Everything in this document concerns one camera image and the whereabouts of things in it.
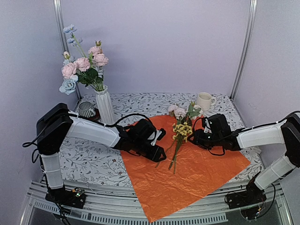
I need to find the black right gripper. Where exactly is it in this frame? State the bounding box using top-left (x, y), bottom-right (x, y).
top-left (187, 129), bottom-right (223, 150)

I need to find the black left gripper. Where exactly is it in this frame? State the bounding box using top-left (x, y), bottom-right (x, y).
top-left (133, 139), bottom-right (167, 163)

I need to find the yellow small flower sprig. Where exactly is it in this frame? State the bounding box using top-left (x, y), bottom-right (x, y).
top-left (168, 119), bottom-right (192, 174)

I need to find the white rose flower stem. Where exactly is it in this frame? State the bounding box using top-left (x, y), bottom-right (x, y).
top-left (173, 100), bottom-right (204, 174)

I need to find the orange tissue paper sheet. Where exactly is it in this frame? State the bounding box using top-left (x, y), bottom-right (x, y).
top-left (121, 115), bottom-right (250, 223)

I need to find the white ribbed ceramic vase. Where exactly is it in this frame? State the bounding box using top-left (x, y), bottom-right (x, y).
top-left (95, 85), bottom-right (116, 125)

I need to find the pink rose flower stem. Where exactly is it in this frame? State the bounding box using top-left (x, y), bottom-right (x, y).
top-left (88, 39), bottom-right (110, 91)

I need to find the blue hydrangea flower stem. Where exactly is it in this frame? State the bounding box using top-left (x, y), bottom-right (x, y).
top-left (59, 58), bottom-right (105, 96)

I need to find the small blue flower stem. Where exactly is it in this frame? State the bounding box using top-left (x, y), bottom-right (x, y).
top-left (63, 24), bottom-right (91, 63)

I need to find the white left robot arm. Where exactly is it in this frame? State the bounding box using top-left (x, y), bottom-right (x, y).
top-left (34, 103), bottom-right (166, 203)

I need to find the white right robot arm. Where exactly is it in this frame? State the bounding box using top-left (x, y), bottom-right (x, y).
top-left (187, 111), bottom-right (300, 204)

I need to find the cream ceramic mug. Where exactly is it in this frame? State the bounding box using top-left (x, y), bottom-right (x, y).
top-left (196, 92), bottom-right (216, 111)

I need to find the dark red saucer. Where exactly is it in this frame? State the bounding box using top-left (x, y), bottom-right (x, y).
top-left (89, 108), bottom-right (101, 121)

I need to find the striped black white cup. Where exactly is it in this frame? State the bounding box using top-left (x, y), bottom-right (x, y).
top-left (78, 101), bottom-right (96, 118)

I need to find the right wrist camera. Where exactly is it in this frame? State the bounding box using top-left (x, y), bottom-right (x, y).
top-left (202, 117), bottom-right (211, 133)

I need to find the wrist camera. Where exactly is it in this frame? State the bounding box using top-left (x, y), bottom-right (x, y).
top-left (148, 128), bottom-right (166, 146)
top-left (202, 117), bottom-right (211, 133)

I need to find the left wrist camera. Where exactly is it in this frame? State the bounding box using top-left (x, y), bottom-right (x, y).
top-left (148, 128), bottom-right (166, 146)

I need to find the aluminium front rail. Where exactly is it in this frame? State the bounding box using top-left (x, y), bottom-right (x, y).
top-left (28, 181), bottom-right (293, 225)

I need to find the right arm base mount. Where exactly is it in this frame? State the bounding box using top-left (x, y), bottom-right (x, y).
top-left (225, 180), bottom-right (267, 220)

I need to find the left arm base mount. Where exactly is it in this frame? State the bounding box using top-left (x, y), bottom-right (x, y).
top-left (45, 183), bottom-right (86, 209)

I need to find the right aluminium frame post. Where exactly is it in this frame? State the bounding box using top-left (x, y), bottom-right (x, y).
top-left (230, 0), bottom-right (257, 101)

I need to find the aluminium frame post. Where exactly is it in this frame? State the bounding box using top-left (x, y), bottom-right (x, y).
top-left (52, 0), bottom-right (82, 101)
top-left (230, 0), bottom-right (257, 101)

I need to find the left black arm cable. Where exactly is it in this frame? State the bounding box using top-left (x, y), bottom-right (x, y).
top-left (22, 113), bottom-right (153, 165)

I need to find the left aluminium frame post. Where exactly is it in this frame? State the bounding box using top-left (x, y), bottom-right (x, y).
top-left (52, 0), bottom-right (82, 101)

